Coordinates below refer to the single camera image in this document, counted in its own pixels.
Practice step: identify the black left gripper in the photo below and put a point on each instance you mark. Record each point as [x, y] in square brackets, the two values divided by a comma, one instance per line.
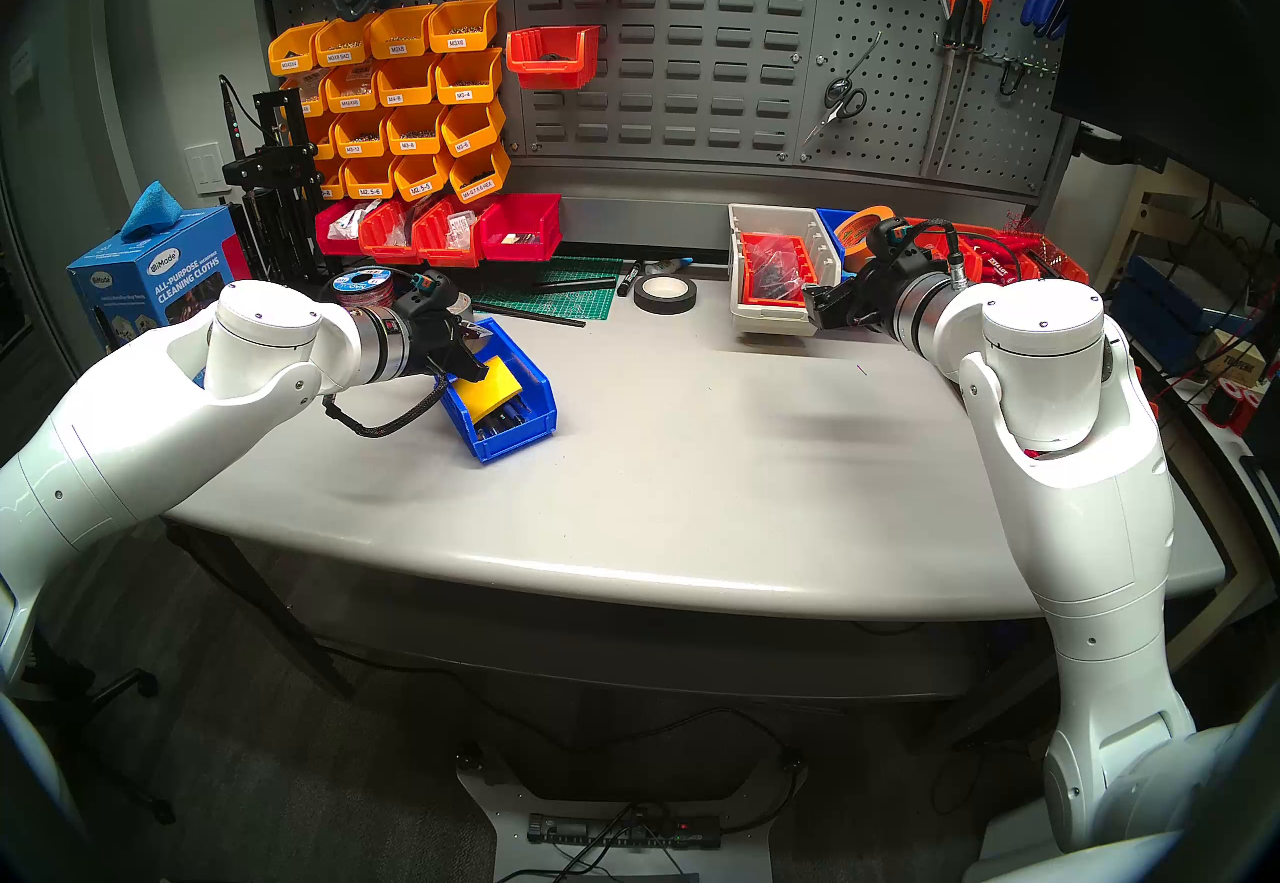
[425, 331]

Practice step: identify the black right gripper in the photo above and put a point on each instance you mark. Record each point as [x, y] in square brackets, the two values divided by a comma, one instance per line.
[890, 286]

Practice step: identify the orange masking tape roll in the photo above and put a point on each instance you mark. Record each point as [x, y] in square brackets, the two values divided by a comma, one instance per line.
[855, 236]

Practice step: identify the blue plastic storage bin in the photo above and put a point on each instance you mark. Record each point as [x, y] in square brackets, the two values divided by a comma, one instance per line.
[535, 411]
[830, 226]

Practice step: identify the large beige storage bin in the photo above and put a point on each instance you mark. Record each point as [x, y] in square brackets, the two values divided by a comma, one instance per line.
[740, 316]

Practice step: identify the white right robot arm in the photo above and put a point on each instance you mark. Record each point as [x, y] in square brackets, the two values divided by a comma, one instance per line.
[1080, 491]

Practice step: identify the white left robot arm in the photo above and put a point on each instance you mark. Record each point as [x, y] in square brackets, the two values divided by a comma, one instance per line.
[150, 431]

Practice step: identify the red tool white lettering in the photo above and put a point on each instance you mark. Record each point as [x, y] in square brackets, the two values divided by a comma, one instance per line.
[1005, 259]

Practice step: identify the clear bag of hardware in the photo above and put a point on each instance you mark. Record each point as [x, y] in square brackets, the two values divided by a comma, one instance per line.
[778, 266]

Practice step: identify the black metal rod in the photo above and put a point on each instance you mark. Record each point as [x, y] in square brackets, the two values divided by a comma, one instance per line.
[530, 315]

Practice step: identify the green cutting mat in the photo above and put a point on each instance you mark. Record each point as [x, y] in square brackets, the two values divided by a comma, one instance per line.
[560, 303]

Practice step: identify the red parts bin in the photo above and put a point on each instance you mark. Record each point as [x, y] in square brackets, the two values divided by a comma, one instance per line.
[335, 246]
[388, 241]
[520, 228]
[432, 246]

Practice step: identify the clear bag of parts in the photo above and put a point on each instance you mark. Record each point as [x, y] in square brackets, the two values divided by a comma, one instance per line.
[460, 231]
[350, 221]

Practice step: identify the white glue bottle blue cap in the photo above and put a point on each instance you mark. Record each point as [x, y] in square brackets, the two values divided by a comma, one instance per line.
[668, 266]

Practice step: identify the black permanent marker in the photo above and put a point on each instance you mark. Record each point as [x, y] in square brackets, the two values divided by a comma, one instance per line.
[630, 279]

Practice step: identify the black tape roll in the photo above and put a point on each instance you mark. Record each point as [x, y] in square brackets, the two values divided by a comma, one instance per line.
[645, 301]

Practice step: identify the yellow labelled parts bin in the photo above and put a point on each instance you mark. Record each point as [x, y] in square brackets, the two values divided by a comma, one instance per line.
[312, 96]
[415, 131]
[293, 53]
[405, 83]
[325, 139]
[462, 28]
[335, 181]
[480, 175]
[343, 46]
[370, 181]
[468, 78]
[473, 128]
[350, 89]
[360, 136]
[400, 36]
[422, 178]

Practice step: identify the large grey pegboard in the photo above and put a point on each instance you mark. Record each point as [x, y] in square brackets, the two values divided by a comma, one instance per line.
[900, 121]

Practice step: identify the black metal stand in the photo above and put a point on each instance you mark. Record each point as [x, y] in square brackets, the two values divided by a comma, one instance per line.
[280, 221]

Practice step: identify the black carabiner hook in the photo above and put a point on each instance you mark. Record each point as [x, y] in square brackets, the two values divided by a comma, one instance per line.
[1006, 79]

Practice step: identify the blue cleaning cloths box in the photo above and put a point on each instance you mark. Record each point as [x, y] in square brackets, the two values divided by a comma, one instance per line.
[170, 281]

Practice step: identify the orange-red hanging bin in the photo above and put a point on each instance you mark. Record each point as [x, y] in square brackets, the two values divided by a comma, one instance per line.
[552, 56]

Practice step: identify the dark blue case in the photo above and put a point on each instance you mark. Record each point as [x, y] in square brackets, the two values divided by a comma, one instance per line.
[1165, 296]

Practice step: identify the blue cloth in dispenser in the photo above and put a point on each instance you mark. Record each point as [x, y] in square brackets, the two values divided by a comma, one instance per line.
[150, 209]

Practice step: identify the small cardboard box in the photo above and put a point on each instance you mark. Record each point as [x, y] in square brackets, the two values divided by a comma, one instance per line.
[1240, 359]

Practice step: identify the red thread spool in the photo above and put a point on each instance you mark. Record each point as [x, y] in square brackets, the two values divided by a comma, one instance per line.
[1235, 401]

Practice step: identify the black monitor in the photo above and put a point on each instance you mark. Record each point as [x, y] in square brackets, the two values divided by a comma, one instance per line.
[1180, 21]

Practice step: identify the black office chair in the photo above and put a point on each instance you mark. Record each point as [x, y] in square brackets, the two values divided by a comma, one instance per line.
[110, 686]

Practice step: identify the black power strip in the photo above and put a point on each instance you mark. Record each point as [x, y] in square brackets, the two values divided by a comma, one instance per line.
[590, 831]

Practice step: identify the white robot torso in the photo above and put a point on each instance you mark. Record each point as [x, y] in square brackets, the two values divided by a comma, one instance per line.
[40, 791]

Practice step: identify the grey duct tape roll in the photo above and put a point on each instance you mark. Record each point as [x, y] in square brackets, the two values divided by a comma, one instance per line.
[462, 301]

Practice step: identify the grey louvred wall panel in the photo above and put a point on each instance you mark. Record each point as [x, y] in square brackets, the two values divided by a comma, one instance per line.
[700, 41]

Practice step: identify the white wall switch plate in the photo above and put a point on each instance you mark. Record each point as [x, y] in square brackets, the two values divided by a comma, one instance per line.
[205, 171]

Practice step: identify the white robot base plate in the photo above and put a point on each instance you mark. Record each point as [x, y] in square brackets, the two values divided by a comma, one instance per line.
[500, 811]

